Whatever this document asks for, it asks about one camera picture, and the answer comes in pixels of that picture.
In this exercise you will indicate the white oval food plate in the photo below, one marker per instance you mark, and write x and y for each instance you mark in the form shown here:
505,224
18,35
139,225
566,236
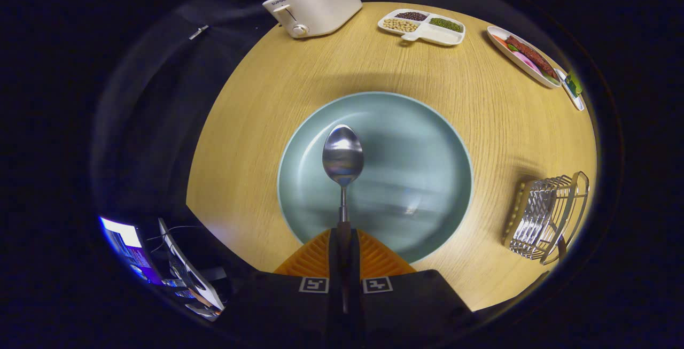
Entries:
513,60

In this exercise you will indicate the white toaster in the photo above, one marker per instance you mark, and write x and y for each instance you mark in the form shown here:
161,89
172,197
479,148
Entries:
326,9

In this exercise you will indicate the teal round plate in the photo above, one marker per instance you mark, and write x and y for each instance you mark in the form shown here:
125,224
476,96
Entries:
417,178

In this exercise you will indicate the dark brown beans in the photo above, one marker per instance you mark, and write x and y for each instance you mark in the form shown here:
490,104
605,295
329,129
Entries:
411,16

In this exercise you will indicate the green vegetable slice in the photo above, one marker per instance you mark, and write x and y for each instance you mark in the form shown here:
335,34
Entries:
550,78

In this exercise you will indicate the small white tray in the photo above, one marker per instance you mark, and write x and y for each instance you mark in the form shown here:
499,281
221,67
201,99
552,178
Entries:
576,102

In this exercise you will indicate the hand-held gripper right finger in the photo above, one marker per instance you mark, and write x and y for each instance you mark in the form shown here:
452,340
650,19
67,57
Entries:
395,301

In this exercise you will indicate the white divided dish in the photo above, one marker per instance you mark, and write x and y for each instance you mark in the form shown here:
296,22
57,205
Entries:
441,36

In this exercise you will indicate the orange tomato slice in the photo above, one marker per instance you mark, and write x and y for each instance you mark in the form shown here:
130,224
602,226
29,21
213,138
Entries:
499,40

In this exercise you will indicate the green mung beans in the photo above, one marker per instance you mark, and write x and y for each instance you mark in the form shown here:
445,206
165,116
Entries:
446,24

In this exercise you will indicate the green label drink bottle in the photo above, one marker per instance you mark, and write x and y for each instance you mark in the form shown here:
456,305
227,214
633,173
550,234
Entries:
574,84

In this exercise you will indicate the lit monitor screen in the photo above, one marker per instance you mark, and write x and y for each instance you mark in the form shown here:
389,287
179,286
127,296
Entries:
125,239

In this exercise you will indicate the silver cloth clip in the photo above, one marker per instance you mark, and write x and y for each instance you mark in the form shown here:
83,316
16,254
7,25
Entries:
198,32

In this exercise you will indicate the grey laptop computer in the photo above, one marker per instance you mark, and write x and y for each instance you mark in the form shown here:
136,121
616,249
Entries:
189,277

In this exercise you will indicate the yellow soybeans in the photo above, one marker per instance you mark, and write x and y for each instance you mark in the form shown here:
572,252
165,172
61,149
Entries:
400,25

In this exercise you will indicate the brown meat slab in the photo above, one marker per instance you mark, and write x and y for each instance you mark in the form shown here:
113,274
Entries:
531,55

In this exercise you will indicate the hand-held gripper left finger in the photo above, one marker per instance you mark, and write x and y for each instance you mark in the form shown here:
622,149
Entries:
299,301

